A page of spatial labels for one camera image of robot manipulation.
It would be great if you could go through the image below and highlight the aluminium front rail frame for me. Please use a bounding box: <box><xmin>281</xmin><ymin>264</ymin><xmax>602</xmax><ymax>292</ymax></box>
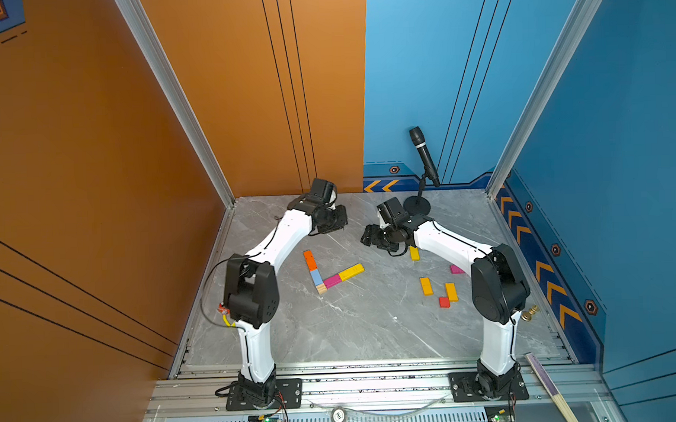
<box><xmin>142</xmin><ymin>358</ymin><xmax>625</xmax><ymax>422</ymax></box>

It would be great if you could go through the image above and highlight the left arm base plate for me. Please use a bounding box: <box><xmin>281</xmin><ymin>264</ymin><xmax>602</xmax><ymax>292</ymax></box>
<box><xmin>225</xmin><ymin>378</ymin><xmax>303</xmax><ymax>411</ymax></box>

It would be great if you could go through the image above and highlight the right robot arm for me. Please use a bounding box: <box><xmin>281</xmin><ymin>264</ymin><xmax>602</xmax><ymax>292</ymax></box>
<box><xmin>361</xmin><ymin>218</ymin><xmax>531</xmax><ymax>400</ymax></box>

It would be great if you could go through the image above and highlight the black microphone on stand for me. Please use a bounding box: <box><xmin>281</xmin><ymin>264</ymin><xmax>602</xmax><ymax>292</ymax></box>
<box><xmin>404</xmin><ymin>126</ymin><xmax>441</xmax><ymax>215</ymax></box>

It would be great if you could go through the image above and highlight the brass knob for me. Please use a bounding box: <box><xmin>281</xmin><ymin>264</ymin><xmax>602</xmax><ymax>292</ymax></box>
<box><xmin>521</xmin><ymin>305</ymin><xmax>539</xmax><ymax>322</ymax></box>

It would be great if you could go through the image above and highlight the yellow-orange block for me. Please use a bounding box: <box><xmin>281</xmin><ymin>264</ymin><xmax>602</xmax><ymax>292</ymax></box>
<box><xmin>420</xmin><ymin>277</ymin><xmax>434</xmax><ymax>296</ymax></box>

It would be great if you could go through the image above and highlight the yellow plastic hook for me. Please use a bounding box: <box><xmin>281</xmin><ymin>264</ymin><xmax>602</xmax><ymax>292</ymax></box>
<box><xmin>222</xmin><ymin>313</ymin><xmax>236</xmax><ymax>328</ymax></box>

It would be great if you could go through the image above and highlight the right green circuit board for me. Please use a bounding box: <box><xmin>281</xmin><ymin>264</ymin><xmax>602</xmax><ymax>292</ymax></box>
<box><xmin>484</xmin><ymin>406</ymin><xmax>516</xmax><ymax>422</ymax></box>

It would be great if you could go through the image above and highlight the orange-yellow block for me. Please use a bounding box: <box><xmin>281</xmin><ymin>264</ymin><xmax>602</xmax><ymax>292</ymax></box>
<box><xmin>445</xmin><ymin>283</ymin><xmax>458</xmax><ymax>303</ymax></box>

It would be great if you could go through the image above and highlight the long yellow block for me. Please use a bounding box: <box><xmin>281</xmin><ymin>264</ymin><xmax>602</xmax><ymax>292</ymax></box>
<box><xmin>338</xmin><ymin>263</ymin><xmax>364</xmax><ymax>281</ymax></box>

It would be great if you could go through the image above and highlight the small red cube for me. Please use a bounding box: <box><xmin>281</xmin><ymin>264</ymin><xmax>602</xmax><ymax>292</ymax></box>
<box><xmin>439</xmin><ymin>297</ymin><xmax>451</xmax><ymax>309</ymax></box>

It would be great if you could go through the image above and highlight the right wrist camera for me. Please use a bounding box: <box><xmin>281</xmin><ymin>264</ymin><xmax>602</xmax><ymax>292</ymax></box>
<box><xmin>377</xmin><ymin>197</ymin><xmax>412</xmax><ymax>228</ymax></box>

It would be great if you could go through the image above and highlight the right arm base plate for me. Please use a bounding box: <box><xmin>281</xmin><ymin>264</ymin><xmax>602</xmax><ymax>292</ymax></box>
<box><xmin>448</xmin><ymin>368</ymin><xmax>530</xmax><ymax>403</ymax></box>

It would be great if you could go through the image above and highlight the light blue block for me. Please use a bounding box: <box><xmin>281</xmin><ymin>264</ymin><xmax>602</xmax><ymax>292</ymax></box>
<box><xmin>310</xmin><ymin>270</ymin><xmax>325</xmax><ymax>287</ymax></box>

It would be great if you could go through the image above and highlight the magenta block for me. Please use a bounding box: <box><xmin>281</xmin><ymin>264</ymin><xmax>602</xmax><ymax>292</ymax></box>
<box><xmin>450</xmin><ymin>265</ymin><xmax>465</xmax><ymax>275</ymax></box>
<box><xmin>324</xmin><ymin>274</ymin><xmax>342</xmax><ymax>289</ymax></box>

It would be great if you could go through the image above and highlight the orange long block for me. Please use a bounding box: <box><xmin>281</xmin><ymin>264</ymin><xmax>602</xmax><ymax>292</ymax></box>
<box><xmin>303</xmin><ymin>250</ymin><xmax>318</xmax><ymax>271</ymax></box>

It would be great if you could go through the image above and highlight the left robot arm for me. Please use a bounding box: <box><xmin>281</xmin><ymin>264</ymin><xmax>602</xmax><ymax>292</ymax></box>
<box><xmin>223</xmin><ymin>190</ymin><xmax>348</xmax><ymax>408</ymax></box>

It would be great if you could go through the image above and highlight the round silver speaker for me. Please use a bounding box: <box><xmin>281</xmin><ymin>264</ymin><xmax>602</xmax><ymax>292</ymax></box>
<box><xmin>330</xmin><ymin>407</ymin><xmax>347</xmax><ymax>422</ymax></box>

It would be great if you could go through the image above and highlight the folded fan stick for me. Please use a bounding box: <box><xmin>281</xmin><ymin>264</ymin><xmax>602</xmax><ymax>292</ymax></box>
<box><xmin>525</xmin><ymin>353</ymin><xmax>580</xmax><ymax>422</ymax></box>

